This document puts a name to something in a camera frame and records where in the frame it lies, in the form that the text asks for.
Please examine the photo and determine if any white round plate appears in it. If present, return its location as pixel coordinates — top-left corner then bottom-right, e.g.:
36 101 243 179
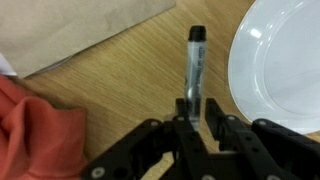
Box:
227 0 320 135

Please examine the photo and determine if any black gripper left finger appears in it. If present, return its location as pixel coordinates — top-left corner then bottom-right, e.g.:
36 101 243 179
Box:
82 97 214 180

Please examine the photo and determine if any red cloth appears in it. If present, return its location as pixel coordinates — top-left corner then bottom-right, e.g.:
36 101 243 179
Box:
0 73 90 180

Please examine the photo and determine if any black and silver marker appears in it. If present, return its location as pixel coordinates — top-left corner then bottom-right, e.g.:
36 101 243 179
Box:
184 25 208 133

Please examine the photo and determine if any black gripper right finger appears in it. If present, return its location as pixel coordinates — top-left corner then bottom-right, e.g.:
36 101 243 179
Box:
204 97 320 180

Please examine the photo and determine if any white paper sheet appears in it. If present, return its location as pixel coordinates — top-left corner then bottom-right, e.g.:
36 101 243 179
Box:
0 51 73 77

